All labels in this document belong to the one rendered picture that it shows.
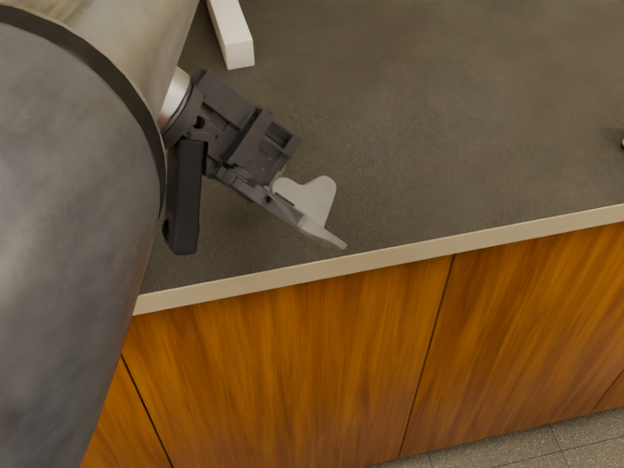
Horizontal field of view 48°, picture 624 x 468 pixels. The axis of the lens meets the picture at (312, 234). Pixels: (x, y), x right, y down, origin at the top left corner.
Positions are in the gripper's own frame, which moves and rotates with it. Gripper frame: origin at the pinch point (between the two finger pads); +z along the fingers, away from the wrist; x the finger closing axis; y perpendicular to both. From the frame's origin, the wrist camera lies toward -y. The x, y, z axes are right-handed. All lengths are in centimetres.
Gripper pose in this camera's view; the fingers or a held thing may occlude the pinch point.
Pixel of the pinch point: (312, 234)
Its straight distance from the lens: 74.9
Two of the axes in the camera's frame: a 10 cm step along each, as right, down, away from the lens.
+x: -4.1, -2.7, 8.7
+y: 5.6, -8.3, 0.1
